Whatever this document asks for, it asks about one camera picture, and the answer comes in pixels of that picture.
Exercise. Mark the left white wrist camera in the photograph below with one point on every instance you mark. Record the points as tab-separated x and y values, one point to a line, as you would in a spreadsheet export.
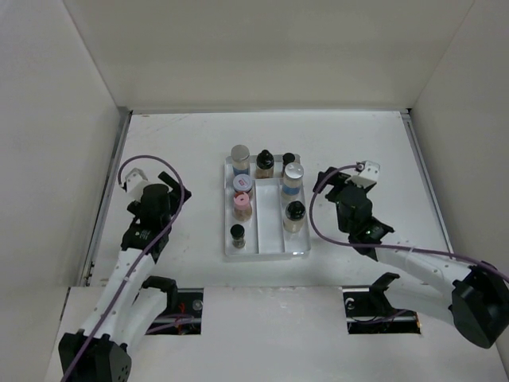
134	183

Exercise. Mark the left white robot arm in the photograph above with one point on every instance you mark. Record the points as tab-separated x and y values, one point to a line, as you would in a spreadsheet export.
100	350

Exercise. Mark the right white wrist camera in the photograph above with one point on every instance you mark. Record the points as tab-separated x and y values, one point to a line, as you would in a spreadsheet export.
366	175

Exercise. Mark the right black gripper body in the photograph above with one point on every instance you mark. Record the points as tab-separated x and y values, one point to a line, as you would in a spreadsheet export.
342	227

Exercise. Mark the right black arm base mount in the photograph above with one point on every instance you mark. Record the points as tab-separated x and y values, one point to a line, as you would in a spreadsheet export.
368	311

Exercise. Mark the black cap white powder bottle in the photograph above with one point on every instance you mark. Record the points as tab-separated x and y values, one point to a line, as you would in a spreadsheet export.
295	214

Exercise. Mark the black cap brown chunk bottle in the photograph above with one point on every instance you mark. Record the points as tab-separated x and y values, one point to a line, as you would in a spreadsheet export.
264	165

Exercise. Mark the pink lid spice bottle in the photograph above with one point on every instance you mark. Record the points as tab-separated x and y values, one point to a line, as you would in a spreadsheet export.
242	209

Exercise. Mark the small black cap spice bottle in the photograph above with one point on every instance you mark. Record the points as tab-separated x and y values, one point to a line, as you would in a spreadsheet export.
288	158

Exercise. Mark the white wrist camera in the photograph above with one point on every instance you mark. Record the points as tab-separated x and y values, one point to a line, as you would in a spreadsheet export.
366	175
134	183

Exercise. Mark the small black cap pepper bottle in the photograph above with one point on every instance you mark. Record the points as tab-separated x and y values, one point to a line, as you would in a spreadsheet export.
237	232

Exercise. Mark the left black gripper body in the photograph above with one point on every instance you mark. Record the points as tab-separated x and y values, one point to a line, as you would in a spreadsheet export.
169	214

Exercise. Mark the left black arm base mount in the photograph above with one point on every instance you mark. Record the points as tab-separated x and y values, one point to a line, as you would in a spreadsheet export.
182	314

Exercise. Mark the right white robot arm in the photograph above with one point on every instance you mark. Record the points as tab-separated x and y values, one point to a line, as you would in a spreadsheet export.
469	294

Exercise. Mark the silver lid bead jar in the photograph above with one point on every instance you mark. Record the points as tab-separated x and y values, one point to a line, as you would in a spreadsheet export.
240	159
292	180

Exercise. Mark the white red lid jar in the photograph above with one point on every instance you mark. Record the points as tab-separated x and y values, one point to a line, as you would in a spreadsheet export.
243	183

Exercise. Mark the white divided organizer tray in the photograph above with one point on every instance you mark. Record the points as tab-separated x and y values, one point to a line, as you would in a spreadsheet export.
265	236

